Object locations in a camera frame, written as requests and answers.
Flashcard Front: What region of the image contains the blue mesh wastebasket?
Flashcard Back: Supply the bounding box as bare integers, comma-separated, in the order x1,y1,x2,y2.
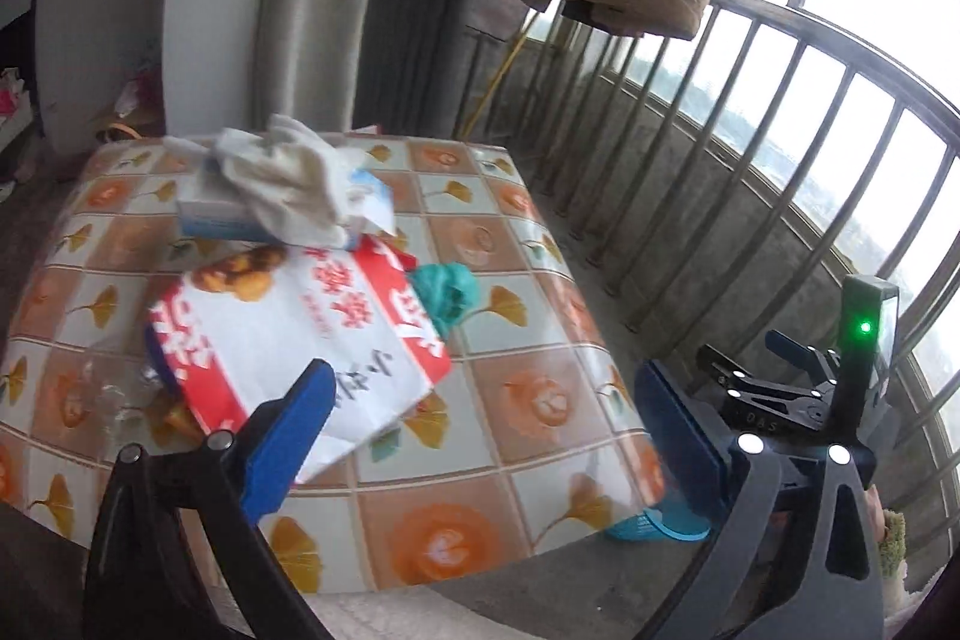
604,490,713,543

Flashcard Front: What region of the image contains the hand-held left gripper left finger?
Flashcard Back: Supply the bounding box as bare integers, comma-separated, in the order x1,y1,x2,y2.
82,359,337,640

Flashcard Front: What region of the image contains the light blue tissue box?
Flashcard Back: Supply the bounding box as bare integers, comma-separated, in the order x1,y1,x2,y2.
176,164,398,251

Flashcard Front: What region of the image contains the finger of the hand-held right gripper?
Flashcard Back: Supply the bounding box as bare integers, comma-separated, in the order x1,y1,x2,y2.
763,329,830,378
696,342,835,440

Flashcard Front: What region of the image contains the crumpled white tissue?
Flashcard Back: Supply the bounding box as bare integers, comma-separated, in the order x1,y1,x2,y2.
161,113,367,251

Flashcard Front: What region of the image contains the person's right forearm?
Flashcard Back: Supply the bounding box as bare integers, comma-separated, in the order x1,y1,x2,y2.
862,486,912,611

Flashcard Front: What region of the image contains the clear plastic bottle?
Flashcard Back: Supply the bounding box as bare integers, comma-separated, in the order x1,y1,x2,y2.
75,325,188,438

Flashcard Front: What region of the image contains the dark cabinet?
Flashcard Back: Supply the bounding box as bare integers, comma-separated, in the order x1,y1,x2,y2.
352,0,472,139

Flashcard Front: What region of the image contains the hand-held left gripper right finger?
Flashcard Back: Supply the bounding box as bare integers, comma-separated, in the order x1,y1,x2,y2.
634,359,887,640

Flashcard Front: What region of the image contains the metal balcony railing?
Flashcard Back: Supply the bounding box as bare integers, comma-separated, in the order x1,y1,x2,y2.
465,0,960,536

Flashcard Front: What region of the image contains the red and white snack bag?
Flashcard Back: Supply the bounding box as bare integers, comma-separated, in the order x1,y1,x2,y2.
146,235,455,483

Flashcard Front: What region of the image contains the crumpled teal wrapper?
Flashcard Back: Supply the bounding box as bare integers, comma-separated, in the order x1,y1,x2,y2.
409,263,481,341

